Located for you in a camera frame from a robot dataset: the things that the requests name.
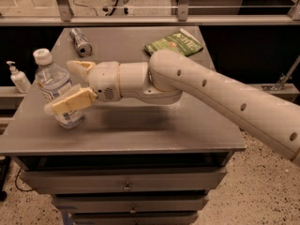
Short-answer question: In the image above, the grey drawer cabinet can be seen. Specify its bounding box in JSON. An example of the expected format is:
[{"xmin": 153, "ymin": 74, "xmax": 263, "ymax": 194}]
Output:
[{"xmin": 0, "ymin": 26, "xmax": 247, "ymax": 225}]

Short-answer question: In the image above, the black floor cable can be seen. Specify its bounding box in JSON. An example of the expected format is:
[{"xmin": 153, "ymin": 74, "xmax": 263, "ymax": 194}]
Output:
[{"xmin": 14, "ymin": 167, "xmax": 35, "ymax": 193}]

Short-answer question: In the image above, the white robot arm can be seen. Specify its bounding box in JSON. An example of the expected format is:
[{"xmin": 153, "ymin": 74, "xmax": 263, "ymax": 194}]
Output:
[{"xmin": 44, "ymin": 50, "xmax": 300, "ymax": 166}]

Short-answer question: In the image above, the white pump dispenser bottle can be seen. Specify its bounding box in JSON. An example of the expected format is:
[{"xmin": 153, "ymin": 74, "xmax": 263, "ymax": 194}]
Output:
[{"xmin": 7, "ymin": 61, "xmax": 31, "ymax": 94}]

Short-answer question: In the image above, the silver metal can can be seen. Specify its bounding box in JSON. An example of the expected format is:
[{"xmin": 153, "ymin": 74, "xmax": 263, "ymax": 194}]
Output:
[{"xmin": 69, "ymin": 28, "xmax": 92, "ymax": 57}]

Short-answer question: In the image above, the metal railing frame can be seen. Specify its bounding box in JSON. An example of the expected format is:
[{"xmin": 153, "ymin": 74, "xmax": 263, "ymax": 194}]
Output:
[{"xmin": 0, "ymin": 0, "xmax": 300, "ymax": 26}]

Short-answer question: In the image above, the blue label plastic water bottle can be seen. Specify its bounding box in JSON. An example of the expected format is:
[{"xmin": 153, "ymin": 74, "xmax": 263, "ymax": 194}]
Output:
[{"xmin": 33, "ymin": 48, "xmax": 84, "ymax": 128}]

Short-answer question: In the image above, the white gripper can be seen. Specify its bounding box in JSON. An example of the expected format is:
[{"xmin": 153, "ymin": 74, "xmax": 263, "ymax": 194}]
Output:
[{"xmin": 44, "ymin": 60, "xmax": 121, "ymax": 115}]

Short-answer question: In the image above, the green chip bag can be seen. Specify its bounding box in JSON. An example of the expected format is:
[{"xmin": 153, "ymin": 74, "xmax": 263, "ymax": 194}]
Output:
[{"xmin": 144, "ymin": 28, "xmax": 203, "ymax": 56}]

